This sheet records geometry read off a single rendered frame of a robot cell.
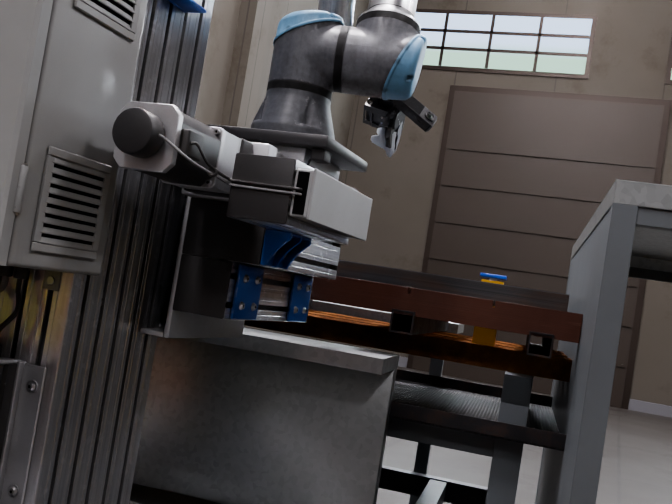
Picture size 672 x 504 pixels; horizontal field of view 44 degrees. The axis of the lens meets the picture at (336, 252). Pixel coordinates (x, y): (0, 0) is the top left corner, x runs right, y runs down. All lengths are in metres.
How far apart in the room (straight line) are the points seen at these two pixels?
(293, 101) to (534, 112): 8.76
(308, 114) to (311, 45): 0.12
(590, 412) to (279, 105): 0.73
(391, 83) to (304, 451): 0.80
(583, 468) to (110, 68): 0.95
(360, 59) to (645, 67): 8.91
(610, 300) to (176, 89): 0.78
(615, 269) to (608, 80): 8.83
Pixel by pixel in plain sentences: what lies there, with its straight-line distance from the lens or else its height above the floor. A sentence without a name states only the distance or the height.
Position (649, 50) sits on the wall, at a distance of 10.33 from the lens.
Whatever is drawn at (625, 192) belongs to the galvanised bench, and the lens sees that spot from 1.45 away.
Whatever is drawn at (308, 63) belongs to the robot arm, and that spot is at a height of 1.17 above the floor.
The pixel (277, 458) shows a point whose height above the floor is 0.42.
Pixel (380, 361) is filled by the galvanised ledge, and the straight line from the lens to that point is 1.58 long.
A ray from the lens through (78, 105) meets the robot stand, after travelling 1.09.
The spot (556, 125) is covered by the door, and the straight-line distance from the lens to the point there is 10.06.
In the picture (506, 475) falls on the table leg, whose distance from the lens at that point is 1.84.
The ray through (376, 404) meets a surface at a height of 0.57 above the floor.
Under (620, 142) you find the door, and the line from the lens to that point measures 9.99.
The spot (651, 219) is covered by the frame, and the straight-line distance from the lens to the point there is 1.45.
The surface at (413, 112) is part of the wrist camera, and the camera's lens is 1.93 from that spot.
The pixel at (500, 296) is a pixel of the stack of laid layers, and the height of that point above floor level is 0.84.
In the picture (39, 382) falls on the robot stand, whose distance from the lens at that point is 1.22.
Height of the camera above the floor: 0.80
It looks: 3 degrees up
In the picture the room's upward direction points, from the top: 9 degrees clockwise
